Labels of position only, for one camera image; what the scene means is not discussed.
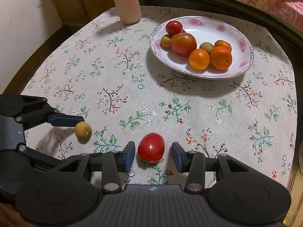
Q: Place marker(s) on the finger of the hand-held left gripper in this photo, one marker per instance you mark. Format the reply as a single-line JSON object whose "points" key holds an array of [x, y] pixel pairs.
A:
{"points": [[40, 157], [66, 121]]}

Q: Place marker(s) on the small smooth orange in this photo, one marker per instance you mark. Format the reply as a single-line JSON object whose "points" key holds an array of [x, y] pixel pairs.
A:
{"points": [[199, 59], [223, 45]]}

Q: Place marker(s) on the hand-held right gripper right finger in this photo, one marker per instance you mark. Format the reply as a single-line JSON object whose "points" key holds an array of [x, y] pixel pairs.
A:
{"points": [[176, 157]]}

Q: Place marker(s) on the pink ribbed cup stack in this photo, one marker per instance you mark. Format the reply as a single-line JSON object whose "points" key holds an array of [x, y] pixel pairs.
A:
{"points": [[125, 2]]}

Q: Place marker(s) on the floral tablecloth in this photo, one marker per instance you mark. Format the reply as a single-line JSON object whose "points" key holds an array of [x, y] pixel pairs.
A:
{"points": [[118, 75]]}

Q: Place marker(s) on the white plate with pink flowers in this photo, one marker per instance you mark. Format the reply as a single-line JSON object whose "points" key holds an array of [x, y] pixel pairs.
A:
{"points": [[172, 60]]}

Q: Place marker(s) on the wooden cabinet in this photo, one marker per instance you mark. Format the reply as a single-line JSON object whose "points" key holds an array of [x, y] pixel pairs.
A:
{"points": [[82, 0]]}

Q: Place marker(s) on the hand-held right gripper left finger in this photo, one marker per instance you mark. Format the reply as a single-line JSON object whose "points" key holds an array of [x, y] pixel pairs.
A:
{"points": [[130, 156]]}

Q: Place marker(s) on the bumpy orange mandarin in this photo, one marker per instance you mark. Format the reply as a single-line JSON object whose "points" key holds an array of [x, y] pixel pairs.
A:
{"points": [[220, 58]]}

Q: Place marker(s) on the yellow striped mat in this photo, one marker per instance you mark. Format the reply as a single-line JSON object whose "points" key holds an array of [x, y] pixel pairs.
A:
{"points": [[297, 165]]}

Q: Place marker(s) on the brown longan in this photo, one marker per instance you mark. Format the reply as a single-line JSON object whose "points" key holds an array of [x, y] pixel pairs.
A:
{"points": [[166, 41], [82, 130], [206, 47]]}

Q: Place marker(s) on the large red tomato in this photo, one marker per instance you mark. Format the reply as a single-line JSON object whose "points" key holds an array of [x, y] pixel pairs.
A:
{"points": [[184, 45]]}

